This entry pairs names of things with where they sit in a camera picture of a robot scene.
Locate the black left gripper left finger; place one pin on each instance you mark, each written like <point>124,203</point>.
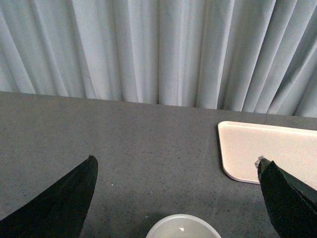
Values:
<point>59,211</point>

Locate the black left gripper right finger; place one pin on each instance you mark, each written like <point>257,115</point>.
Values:
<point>291,204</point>

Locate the white mug black handle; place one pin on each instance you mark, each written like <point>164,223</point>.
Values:
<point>182,226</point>

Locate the beige rectangular tray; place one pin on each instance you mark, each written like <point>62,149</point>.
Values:
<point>292,149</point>

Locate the grey pleated curtain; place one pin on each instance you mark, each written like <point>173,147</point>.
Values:
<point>257,56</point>

